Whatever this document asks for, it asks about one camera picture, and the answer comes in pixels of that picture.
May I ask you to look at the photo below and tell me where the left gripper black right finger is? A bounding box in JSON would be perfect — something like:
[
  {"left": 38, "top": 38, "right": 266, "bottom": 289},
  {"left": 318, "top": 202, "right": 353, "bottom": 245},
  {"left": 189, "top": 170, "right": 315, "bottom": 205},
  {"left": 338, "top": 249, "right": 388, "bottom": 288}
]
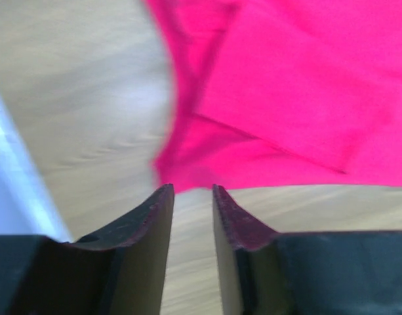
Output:
[{"left": 212, "top": 185, "right": 402, "bottom": 314}]

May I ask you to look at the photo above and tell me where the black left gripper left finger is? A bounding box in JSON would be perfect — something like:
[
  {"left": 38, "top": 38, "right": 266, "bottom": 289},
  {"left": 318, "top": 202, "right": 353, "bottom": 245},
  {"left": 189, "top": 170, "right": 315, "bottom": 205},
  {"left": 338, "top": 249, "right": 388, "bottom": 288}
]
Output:
[{"left": 0, "top": 184, "right": 174, "bottom": 314}]

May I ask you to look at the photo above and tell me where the pink t shirt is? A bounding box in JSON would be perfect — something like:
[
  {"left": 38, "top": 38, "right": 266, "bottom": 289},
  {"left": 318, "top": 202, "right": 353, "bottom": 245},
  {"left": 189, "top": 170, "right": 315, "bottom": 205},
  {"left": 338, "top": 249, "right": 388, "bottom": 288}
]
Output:
[{"left": 147, "top": 1, "right": 402, "bottom": 192}]

